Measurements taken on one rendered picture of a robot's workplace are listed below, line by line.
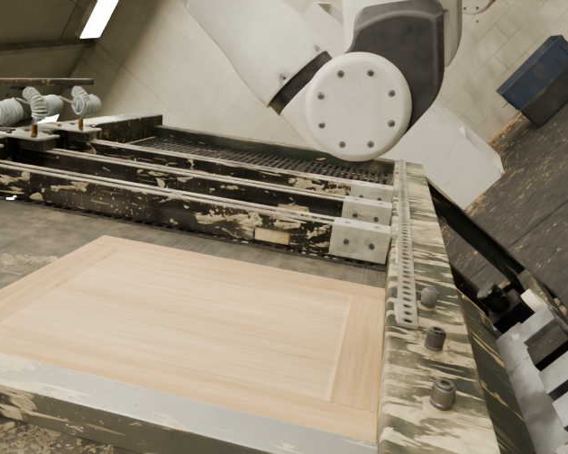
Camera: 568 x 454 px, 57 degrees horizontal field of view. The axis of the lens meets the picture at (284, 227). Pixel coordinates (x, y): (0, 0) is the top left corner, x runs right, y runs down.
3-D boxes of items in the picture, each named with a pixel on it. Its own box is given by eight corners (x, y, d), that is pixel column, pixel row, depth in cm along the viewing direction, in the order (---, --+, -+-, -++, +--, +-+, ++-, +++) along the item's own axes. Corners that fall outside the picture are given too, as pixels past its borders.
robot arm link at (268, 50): (214, 19, 50) (345, 171, 51) (163, 13, 41) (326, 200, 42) (292, -71, 46) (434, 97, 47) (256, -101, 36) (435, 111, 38)
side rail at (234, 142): (390, 187, 226) (395, 162, 223) (154, 149, 245) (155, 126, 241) (390, 184, 234) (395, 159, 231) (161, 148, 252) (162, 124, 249)
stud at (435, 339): (443, 355, 68) (447, 335, 67) (423, 351, 69) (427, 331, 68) (441, 346, 71) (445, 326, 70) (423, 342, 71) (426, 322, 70)
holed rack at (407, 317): (417, 330, 74) (418, 326, 74) (397, 325, 75) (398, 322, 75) (405, 161, 230) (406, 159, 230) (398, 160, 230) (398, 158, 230)
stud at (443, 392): (452, 415, 56) (458, 391, 55) (428, 410, 56) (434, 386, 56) (450, 402, 58) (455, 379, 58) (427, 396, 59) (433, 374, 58)
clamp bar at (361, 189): (389, 214, 156) (403, 133, 149) (33, 155, 175) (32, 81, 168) (389, 206, 165) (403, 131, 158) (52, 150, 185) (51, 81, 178)
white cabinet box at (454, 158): (505, 174, 417) (313, 1, 413) (451, 222, 445) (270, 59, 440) (499, 155, 471) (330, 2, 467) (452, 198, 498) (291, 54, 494)
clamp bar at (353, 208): (387, 236, 134) (404, 143, 126) (-19, 165, 153) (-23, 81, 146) (388, 226, 143) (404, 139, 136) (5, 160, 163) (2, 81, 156)
